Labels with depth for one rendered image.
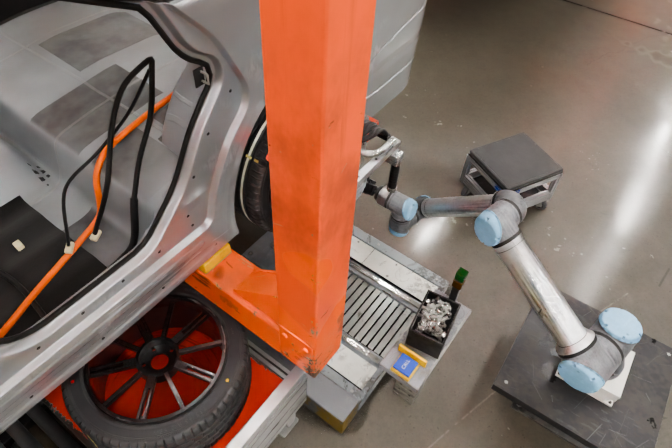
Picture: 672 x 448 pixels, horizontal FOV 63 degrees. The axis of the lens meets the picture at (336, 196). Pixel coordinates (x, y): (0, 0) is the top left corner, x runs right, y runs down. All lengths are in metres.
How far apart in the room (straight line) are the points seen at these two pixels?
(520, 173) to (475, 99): 1.15
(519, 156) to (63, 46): 2.34
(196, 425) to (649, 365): 1.82
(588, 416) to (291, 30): 1.93
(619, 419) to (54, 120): 2.44
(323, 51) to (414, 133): 2.77
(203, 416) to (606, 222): 2.51
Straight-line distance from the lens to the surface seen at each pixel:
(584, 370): 2.17
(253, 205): 2.07
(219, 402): 2.07
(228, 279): 2.10
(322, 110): 1.10
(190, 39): 1.57
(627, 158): 4.10
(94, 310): 1.84
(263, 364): 2.39
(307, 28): 1.02
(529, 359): 2.51
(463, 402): 2.68
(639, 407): 2.61
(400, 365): 2.16
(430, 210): 2.46
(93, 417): 2.15
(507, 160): 3.20
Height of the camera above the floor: 2.39
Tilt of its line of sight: 47 degrees down
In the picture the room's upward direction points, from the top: 4 degrees clockwise
